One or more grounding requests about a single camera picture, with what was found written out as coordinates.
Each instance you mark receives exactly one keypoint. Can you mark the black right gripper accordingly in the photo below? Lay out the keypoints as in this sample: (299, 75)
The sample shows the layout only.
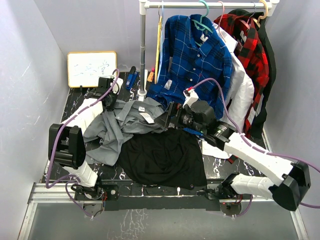
(163, 119)

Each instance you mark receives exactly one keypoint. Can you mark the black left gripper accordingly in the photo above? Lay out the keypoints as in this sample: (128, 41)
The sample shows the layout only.
(115, 96)

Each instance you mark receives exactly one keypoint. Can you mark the grey shirt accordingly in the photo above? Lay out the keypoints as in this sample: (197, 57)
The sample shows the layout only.
(116, 127)

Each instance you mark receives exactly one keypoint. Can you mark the light blue wire hanger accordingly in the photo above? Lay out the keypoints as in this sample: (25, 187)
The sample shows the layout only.
(161, 39)

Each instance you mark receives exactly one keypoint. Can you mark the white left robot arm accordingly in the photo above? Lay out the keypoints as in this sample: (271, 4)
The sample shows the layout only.
(66, 146)

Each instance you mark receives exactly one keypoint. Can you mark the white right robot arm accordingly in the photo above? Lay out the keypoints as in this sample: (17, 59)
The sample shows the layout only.
(284, 181)

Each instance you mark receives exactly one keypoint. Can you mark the black shirt on table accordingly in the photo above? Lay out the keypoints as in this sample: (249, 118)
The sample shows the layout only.
(171, 158)

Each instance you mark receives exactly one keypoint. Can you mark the blue plaid shirt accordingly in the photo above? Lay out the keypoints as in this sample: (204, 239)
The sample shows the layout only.
(187, 61)

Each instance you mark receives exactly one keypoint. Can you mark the white shirt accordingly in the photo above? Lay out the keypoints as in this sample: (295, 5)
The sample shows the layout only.
(241, 89)

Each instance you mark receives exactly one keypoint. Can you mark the yellow plastic hanger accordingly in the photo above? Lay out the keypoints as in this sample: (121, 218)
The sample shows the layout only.
(158, 46)

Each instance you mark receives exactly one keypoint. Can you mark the teal plastic hanger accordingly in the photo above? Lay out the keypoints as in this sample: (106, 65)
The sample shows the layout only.
(199, 25)

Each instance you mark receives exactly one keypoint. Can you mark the pink hanger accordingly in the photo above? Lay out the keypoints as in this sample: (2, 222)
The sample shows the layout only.
(220, 20)

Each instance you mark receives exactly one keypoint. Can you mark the red black plaid shirt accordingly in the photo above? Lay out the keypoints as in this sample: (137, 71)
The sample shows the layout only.
(225, 61)

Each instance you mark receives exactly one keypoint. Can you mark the metal clothes rack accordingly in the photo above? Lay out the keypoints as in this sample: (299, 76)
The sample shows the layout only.
(268, 5)

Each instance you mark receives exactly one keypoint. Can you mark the blue stapler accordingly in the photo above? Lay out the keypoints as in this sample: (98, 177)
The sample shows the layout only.
(131, 78)

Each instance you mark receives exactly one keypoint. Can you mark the yellow framed whiteboard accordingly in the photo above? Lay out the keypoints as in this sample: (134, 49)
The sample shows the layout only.
(85, 68)

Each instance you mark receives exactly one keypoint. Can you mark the orange small object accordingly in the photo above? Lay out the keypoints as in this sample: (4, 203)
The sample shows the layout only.
(150, 77)

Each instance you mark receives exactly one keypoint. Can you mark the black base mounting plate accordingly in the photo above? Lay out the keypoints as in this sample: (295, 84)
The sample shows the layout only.
(126, 195)

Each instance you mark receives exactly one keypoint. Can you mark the black hanging garment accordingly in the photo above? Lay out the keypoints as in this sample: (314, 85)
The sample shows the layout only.
(268, 62)

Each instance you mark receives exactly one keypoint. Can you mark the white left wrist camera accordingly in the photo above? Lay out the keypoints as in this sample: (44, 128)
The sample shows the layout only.
(118, 85)

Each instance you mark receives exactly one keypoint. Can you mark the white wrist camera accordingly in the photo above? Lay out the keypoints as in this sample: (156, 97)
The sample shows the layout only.
(118, 85)
(190, 97)

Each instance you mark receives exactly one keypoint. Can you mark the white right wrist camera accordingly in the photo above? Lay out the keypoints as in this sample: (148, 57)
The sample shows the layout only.
(190, 97)

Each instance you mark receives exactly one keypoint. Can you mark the aluminium frame rail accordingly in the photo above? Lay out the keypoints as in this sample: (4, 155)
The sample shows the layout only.
(62, 194)

